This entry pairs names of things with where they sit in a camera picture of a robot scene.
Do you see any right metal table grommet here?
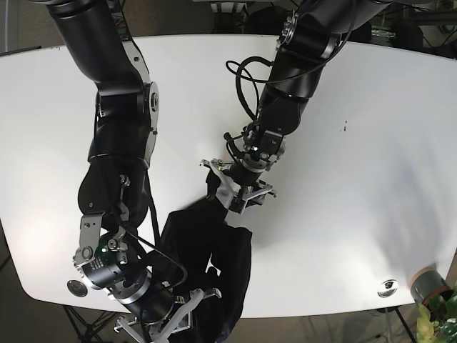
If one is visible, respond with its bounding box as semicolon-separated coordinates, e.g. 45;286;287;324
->
377;279;398;298

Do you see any metal table grommet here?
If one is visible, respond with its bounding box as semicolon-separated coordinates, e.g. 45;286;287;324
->
377;279;398;298
66;280;88;297

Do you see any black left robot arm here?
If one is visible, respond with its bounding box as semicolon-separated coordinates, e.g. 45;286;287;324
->
202;1;390;214

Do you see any left metal table grommet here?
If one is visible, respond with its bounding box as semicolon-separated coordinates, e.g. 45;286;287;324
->
66;280;88;297

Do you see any black printed T-shirt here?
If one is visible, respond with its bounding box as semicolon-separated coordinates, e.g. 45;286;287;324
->
161;172;252;342

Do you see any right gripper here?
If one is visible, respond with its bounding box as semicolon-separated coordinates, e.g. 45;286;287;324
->
73;239;222;342

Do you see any grey plant pot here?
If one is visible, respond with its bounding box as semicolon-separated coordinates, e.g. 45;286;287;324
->
408;267;453;307

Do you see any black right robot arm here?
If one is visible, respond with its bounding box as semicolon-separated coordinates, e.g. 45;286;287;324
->
45;1;223;342

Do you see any green potted plant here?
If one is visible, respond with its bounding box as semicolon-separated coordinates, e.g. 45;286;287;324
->
416;290;456;343

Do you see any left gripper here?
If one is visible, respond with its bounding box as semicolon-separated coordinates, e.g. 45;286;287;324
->
201;129;286;214

